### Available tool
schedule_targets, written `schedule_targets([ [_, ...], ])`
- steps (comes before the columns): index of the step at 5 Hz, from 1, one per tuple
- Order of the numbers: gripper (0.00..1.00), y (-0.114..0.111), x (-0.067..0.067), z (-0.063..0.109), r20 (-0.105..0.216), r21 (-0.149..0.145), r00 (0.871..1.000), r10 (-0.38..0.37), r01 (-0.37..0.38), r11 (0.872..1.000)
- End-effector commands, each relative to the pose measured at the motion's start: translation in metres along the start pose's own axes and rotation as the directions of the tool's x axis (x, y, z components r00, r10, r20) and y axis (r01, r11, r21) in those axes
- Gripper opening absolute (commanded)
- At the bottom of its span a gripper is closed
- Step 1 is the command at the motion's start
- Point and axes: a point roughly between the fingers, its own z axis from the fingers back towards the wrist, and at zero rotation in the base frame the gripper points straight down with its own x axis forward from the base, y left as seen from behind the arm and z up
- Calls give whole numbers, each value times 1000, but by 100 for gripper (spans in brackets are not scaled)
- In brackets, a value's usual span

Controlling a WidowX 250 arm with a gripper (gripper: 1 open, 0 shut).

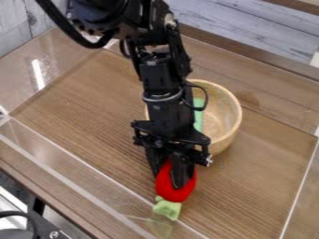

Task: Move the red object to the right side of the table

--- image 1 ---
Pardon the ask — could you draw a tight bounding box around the black cable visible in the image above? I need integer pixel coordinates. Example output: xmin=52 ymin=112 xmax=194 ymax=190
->
xmin=35 ymin=0 xmax=122 ymax=49

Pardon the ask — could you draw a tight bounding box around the green rectangular block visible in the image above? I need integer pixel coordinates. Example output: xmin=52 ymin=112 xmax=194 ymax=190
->
xmin=194 ymin=98 xmax=205 ymax=132

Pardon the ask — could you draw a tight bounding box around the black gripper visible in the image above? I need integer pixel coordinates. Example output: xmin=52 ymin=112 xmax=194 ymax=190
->
xmin=131 ymin=94 xmax=213 ymax=189

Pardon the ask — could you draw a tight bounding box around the clear acrylic tray wall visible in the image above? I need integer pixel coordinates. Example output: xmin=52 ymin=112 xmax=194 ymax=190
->
xmin=0 ymin=106 xmax=209 ymax=239

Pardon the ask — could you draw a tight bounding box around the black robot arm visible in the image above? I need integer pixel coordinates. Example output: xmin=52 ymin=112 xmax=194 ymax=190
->
xmin=68 ymin=0 xmax=211 ymax=189

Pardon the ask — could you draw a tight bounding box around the black table clamp bracket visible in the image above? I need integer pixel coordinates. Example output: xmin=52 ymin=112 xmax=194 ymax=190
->
xmin=28 ymin=196 xmax=79 ymax=239

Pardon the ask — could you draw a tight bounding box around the wooden bowl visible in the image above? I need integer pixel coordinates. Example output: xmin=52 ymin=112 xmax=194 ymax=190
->
xmin=143 ymin=78 xmax=243 ymax=157

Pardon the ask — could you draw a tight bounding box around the red plush radish toy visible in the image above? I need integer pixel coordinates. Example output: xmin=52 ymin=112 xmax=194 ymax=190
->
xmin=151 ymin=159 xmax=199 ymax=222

